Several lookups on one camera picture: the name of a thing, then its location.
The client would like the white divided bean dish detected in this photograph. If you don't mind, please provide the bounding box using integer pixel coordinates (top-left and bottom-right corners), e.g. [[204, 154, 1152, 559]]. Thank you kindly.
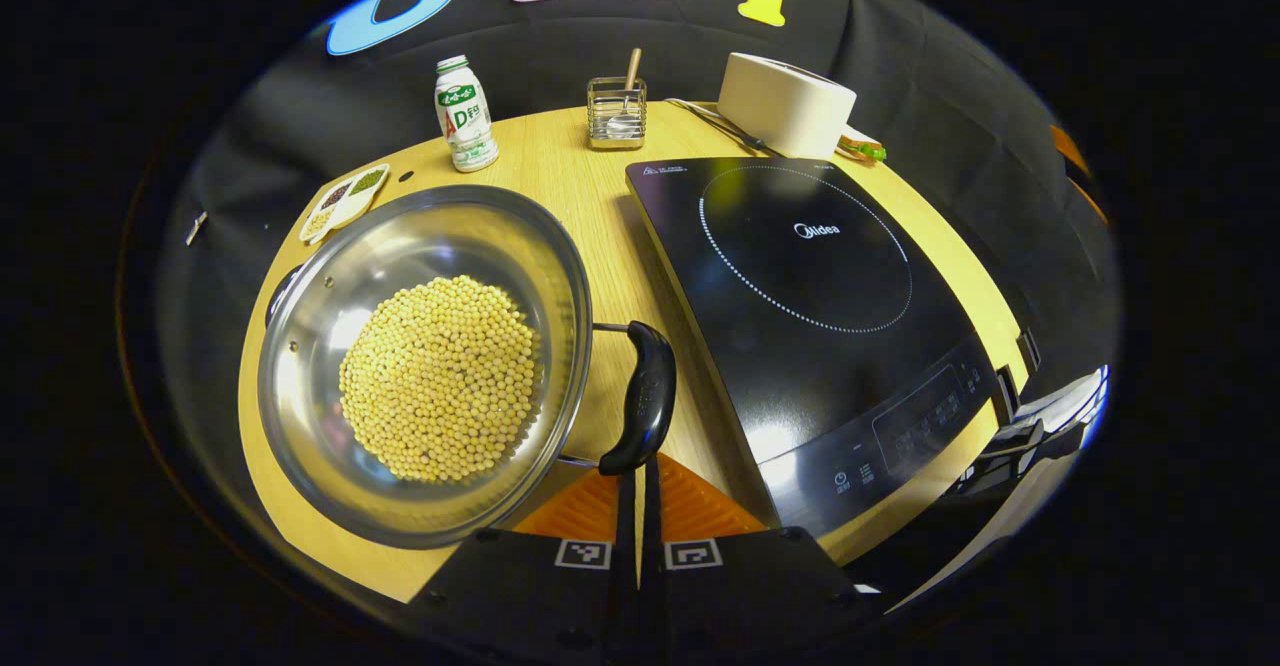
[[299, 163, 391, 245]]

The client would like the metal wire basket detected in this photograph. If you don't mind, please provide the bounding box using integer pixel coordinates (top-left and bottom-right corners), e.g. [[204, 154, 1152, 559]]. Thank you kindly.
[[587, 76, 648, 151]]

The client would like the black toaster cable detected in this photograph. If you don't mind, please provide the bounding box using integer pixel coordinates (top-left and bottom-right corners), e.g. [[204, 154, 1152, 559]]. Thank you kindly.
[[666, 98, 769, 154]]

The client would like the pile of yellow soybeans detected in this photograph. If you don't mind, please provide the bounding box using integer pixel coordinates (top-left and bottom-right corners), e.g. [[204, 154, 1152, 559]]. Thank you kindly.
[[338, 274, 544, 484]]

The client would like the white toaster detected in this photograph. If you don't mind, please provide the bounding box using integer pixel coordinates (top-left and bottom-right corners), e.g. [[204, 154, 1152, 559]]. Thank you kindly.
[[717, 52, 859, 160]]

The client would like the stainless steel pot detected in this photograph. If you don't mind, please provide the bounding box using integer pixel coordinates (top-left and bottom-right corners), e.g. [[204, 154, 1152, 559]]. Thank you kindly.
[[258, 184, 678, 550]]

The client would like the white milk bottle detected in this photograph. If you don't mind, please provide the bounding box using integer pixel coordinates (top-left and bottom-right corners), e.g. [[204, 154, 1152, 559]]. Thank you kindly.
[[434, 55, 500, 173]]

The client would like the wooden-handled spoon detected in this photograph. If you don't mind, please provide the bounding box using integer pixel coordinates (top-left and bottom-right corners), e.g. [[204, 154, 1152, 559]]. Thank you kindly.
[[606, 47, 643, 139]]

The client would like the black induction cooktop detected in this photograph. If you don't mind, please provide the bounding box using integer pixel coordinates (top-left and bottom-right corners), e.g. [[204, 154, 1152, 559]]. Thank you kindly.
[[625, 156, 1001, 539]]

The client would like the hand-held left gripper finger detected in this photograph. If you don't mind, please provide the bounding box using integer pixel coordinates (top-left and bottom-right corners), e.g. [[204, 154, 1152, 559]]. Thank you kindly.
[[415, 466, 641, 662], [640, 451, 881, 662]]

